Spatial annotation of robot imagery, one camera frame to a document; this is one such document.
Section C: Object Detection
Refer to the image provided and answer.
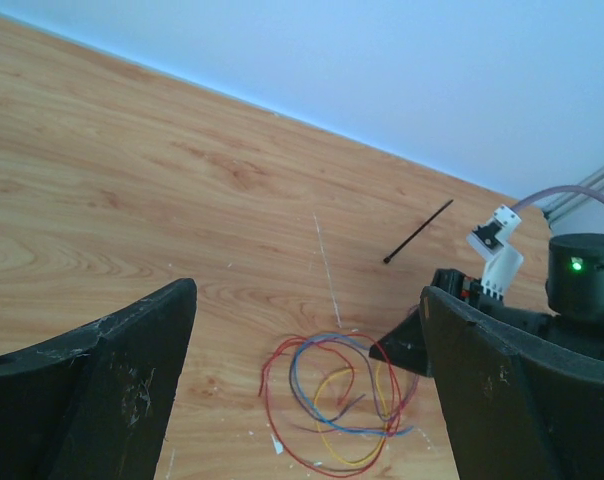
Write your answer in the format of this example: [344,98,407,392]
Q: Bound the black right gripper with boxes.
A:
[368,269,547,376]

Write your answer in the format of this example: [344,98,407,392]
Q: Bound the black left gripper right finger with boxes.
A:
[420,287,604,479]

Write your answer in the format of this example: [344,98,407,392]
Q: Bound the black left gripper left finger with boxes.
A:
[0,278,197,479]

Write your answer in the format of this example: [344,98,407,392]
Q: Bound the black zip tie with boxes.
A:
[382,199,454,265]

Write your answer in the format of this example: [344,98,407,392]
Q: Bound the long red wire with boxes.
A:
[258,335,403,478]

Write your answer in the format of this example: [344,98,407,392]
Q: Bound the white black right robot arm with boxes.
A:
[432,233,604,361]

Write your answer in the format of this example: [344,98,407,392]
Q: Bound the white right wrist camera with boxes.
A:
[467,205,524,301]

